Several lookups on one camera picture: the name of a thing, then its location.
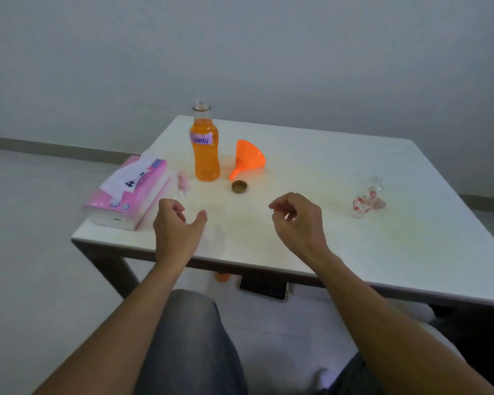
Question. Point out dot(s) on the person's right hand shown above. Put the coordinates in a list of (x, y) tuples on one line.
[(302, 230)]

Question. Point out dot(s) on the person's left hand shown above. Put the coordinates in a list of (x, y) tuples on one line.
[(175, 238)]

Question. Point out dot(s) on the person's left thumb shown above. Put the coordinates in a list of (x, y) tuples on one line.
[(199, 220)]

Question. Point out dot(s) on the person's right fingers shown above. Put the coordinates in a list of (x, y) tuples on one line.
[(283, 205)]

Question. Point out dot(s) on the person's left forearm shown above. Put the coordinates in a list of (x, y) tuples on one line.
[(123, 337)]

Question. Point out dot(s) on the person's right forearm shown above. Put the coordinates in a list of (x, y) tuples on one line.
[(387, 333)]

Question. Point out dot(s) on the small clear pink spray cap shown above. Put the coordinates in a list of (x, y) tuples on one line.
[(182, 183)]

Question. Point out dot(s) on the brown bottle cap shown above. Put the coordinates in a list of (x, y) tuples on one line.
[(239, 186)]

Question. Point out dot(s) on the orange plastic funnel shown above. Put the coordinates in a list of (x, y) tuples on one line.
[(248, 157)]

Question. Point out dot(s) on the small orange object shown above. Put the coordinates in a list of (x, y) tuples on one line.
[(222, 277)]

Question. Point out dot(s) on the clear bottle with orange liquid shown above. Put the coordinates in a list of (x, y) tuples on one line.
[(205, 154)]

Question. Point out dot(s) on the pink tissue pack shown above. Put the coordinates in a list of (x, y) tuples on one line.
[(129, 197)]

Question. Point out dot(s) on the white paper note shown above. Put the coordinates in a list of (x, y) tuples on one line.
[(126, 178)]

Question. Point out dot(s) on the small clear red-flowered bottle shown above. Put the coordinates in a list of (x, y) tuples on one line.
[(367, 199)]

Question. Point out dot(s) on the black phone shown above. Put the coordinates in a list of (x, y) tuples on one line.
[(263, 288)]

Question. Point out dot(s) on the person's grey trousers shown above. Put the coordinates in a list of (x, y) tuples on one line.
[(189, 349)]

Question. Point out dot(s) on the white table with dark frame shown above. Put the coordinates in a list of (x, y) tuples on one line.
[(387, 168)]

